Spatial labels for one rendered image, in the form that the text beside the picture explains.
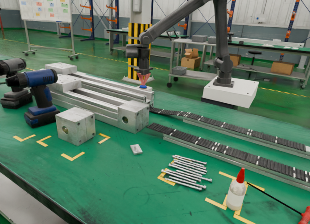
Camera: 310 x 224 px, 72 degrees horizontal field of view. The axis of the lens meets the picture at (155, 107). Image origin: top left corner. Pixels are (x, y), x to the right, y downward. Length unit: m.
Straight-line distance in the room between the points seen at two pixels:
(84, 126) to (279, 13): 7.94
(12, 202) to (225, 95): 1.34
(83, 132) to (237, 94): 0.85
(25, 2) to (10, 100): 6.05
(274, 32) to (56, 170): 8.03
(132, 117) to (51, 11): 5.98
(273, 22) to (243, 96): 7.15
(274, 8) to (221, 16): 7.13
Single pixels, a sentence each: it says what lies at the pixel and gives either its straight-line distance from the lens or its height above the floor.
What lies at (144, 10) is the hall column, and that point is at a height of 1.32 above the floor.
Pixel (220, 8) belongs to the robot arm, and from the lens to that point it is 1.25.
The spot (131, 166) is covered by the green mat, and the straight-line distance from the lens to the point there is 0.69.
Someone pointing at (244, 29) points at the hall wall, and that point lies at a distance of 8.44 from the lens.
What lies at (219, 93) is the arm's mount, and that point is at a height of 0.83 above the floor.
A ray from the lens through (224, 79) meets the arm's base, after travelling 1.33.
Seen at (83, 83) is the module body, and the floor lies 0.84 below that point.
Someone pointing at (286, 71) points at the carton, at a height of 0.28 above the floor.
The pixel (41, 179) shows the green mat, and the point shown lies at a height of 0.78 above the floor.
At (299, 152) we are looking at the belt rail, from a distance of 0.94.
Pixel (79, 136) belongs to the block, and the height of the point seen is 0.82.
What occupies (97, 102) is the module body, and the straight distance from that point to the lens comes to 0.94.
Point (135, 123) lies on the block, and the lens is 0.83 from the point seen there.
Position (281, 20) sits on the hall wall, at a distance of 8.33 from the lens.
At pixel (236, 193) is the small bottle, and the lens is 0.58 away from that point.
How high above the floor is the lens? 1.21
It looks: 23 degrees down
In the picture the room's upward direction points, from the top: 4 degrees clockwise
